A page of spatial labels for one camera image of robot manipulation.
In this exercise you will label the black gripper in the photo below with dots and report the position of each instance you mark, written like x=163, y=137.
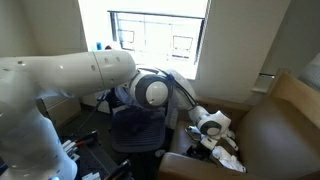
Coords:
x=206, y=143

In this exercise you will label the white crumpled cloth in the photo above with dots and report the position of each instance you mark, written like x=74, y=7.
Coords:
x=230, y=160

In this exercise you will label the light wooden cabinet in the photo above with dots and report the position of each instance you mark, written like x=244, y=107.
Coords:
x=61, y=110

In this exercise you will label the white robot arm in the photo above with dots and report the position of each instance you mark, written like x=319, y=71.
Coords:
x=66, y=73

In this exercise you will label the grey patterned cushion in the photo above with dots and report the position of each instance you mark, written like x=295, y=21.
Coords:
x=311, y=73

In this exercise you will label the window with dark frame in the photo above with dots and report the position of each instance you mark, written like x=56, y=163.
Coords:
x=156, y=36

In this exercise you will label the black perforated table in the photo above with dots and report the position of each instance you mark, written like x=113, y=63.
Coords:
x=96, y=156

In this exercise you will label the black office chair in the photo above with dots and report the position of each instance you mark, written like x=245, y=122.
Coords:
x=140, y=136

